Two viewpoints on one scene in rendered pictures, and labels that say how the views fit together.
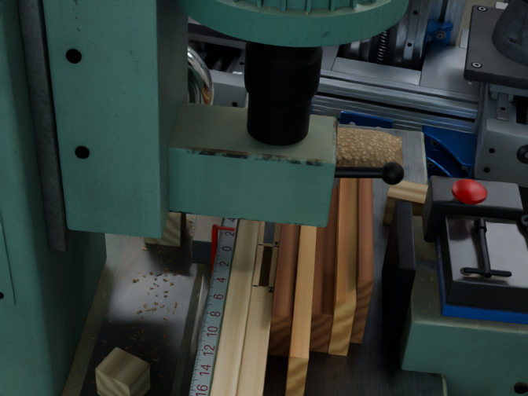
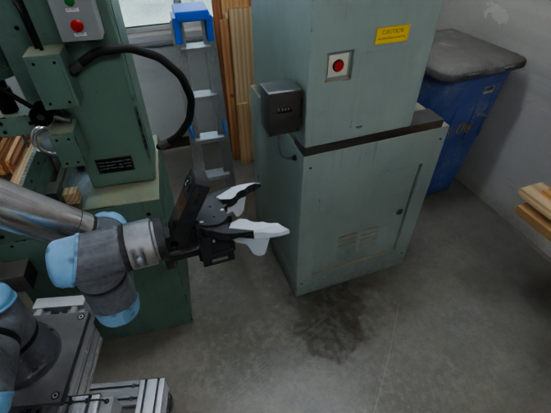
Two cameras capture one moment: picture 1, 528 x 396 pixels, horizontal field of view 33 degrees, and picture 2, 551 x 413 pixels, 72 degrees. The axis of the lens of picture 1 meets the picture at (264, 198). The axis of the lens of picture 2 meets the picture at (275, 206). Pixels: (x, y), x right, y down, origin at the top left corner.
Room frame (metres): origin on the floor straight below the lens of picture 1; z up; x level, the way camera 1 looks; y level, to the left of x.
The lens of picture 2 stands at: (1.91, 0.51, 1.66)
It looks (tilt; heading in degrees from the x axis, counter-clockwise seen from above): 42 degrees down; 164
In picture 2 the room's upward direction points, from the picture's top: straight up
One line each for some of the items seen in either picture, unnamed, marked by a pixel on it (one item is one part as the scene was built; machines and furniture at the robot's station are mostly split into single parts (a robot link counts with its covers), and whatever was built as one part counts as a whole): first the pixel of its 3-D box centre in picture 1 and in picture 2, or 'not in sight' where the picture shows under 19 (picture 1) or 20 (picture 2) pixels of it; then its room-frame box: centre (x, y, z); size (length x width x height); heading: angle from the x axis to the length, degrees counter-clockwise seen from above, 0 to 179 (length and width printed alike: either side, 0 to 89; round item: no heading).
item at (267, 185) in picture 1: (251, 169); (23, 123); (0.61, 0.01, 1.03); 0.14 x 0.07 x 0.09; 88
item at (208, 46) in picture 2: not in sight; (206, 120); (-0.06, 0.66, 0.58); 0.27 x 0.25 x 1.16; 1
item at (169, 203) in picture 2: not in sight; (113, 251); (0.61, 0.11, 0.36); 0.58 x 0.45 x 0.71; 88
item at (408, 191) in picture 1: (406, 204); not in sight; (0.71, -0.15, 0.92); 0.04 x 0.03 x 0.04; 78
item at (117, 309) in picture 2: not in sight; (111, 286); (1.45, 0.34, 1.12); 0.11 x 0.08 x 0.11; 4
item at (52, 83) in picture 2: not in sight; (55, 78); (0.77, 0.20, 1.23); 0.09 x 0.08 x 0.15; 88
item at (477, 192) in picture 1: (469, 191); not in sight; (0.61, -0.18, 1.02); 0.03 x 0.03 x 0.01
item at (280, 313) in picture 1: (288, 251); (23, 152); (0.62, -0.03, 0.93); 0.22 x 0.02 x 0.05; 178
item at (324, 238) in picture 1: (323, 263); (13, 152); (0.61, -0.06, 0.92); 0.18 x 0.02 x 0.05; 178
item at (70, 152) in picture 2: not in sight; (70, 143); (0.77, 0.17, 1.02); 0.09 x 0.07 x 0.12; 178
